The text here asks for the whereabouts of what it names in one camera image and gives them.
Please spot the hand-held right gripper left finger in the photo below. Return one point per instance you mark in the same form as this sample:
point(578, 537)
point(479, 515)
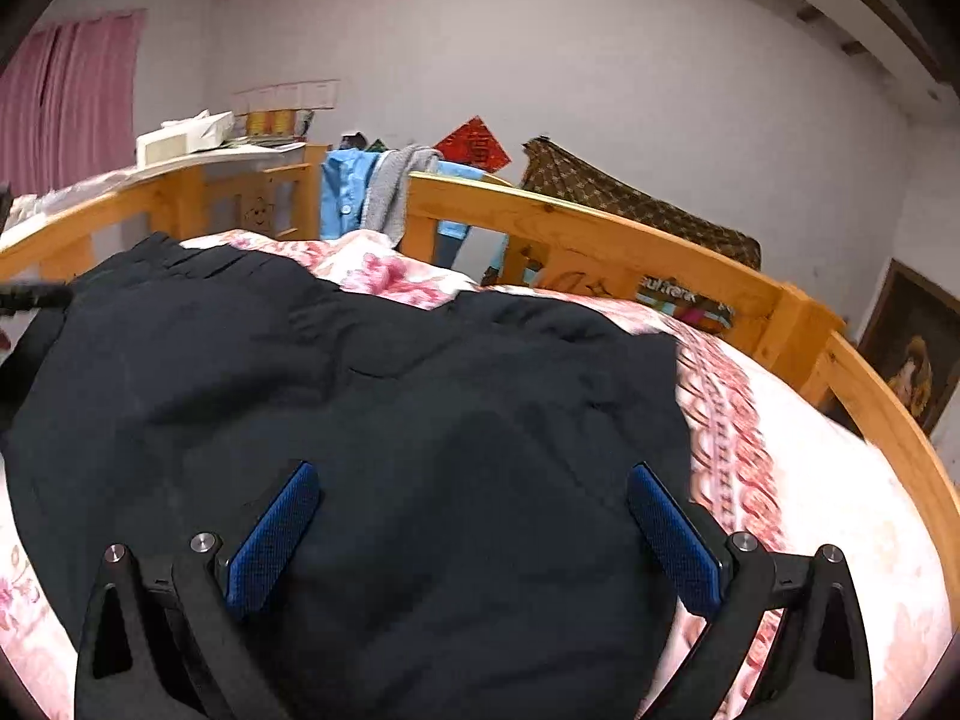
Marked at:
point(274, 540)

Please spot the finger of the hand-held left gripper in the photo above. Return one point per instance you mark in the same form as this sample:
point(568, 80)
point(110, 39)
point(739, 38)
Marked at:
point(30, 296)

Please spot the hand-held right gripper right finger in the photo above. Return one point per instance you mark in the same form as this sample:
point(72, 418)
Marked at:
point(675, 540)

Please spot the black jacket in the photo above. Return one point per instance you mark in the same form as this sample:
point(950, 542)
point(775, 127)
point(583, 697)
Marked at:
point(412, 427)

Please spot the pink floral blanket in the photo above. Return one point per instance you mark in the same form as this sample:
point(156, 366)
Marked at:
point(810, 480)

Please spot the pink curtain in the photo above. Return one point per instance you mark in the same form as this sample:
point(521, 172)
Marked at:
point(67, 90)

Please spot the white box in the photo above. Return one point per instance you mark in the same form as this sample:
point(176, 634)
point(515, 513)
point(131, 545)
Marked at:
point(184, 139)

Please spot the colourful printed box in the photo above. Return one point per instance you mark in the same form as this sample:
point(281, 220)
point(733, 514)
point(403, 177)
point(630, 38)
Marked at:
point(686, 304)

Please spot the white ledge cover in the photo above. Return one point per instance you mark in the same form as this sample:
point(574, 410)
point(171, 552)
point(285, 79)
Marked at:
point(225, 156)

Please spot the framed picture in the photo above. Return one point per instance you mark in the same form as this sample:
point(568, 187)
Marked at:
point(911, 360)

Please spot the blue shirt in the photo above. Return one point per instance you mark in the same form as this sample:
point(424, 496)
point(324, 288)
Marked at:
point(345, 195)

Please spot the brown patterned cloth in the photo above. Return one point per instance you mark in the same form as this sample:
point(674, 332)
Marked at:
point(637, 202)

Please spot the grey cloth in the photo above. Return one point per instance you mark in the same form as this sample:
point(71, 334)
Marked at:
point(386, 195)

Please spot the wooden bed frame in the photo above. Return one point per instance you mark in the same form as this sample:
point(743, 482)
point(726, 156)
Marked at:
point(600, 240)

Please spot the wall papers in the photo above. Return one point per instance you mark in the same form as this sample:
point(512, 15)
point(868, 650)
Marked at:
point(285, 95)

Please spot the red wall decoration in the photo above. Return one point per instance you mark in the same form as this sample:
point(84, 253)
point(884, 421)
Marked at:
point(472, 144)

